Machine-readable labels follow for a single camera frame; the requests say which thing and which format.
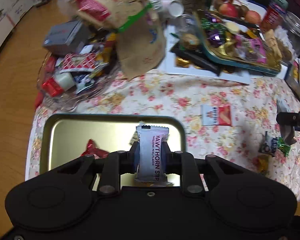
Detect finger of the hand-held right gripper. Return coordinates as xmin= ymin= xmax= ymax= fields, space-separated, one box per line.
xmin=276 ymin=112 xmax=297 ymax=128

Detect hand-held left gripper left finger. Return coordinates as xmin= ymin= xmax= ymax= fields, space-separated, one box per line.
xmin=56 ymin=142 xmax=140 ymax=196

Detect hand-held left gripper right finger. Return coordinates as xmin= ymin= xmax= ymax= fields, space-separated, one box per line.
xmin=166 ymin=142 xmax=243 ymax=197

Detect white strip snack packet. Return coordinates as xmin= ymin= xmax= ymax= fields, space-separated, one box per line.
xmin=134 ymin=125 xmax=170 ymax=183

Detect red candy wrapper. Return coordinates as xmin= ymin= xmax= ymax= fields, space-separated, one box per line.
xmin=82 ymin=139 xmax=110 ymax=160

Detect gold tin tray teal rim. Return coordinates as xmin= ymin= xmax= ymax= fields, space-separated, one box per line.
xmin=40 ymin=114 xmax=186 ymax=188

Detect green wrapped candy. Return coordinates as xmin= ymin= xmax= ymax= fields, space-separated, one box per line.
xmin=276 ymin=136 xmax=292 ymax=157

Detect yellow wrapped candy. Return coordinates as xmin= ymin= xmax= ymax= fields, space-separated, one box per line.
xmin=256 ymin=154 xmax=271 ymax=175

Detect white flat tray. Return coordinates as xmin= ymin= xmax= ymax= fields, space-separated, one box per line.
xmin=164 ymin=25 xmax=252 ymax=86

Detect floral tablecloth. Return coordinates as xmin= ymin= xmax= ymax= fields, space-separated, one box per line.
xmin=25 ymin=67 xmax=300 ymax=203

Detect red and white snack packet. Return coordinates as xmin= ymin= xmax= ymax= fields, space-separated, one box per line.
xmin=201 ymin=104 xmax=233 ymax=127

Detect pink snack packet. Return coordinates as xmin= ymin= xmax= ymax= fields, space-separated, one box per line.
xmin=236 ymin=34 xmax=267 ymax=65

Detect large clear glass jar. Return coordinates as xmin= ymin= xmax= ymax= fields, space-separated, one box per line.
xmin=281 ymin=12 xmax=300 ymax=58

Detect gold tin full of candies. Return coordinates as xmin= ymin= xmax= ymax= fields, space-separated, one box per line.
xmin=194 ymin=11 xmax=282 ymax=76

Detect clear glass dish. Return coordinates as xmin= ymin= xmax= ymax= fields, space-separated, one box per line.
xmin=36 ymin=52 xmax=122 ymax=112

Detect dark chocolate packet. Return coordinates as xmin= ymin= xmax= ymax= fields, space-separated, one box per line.
xmin=170 ymin=42 xmax=222 ymax=77

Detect red bottle with green cap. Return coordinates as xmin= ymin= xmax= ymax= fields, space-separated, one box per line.
xmin=260 ymin=0 xmax=290 ymax=32

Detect red apple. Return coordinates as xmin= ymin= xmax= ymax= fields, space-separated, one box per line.
xmin=219 ymin=2 xmax=238 ymax=18
xmin=244 ymin=10 xmax=262 ymax=25

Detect small red packet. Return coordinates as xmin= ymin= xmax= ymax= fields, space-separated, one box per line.
xmin=41 ymin=77 xmax=62 ymax=97

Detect red white checked packet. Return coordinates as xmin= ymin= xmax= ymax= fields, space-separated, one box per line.
xmin=56 ymin=52 xmax=97 ymax=73

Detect large brown paper bag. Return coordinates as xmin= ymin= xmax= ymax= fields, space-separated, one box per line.
xmin=72 ymin=0 xmax=167 ymax=80

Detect glass jar with cookies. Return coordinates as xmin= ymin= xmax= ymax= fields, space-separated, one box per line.
xmin=176 ymin=14 xmax=203 ymax=51

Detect grey cardboard box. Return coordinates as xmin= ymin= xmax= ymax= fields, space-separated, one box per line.
xmin=42 ymin=20 xmax=87 ymax=56

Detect white paper cup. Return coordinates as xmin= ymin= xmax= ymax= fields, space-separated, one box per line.
xmin=168 ymin=0 xmax=185 ymax=17

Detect white boxes with drawings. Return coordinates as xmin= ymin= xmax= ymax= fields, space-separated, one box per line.
xmin=0 ymin=0 xmax=38 ymax=63

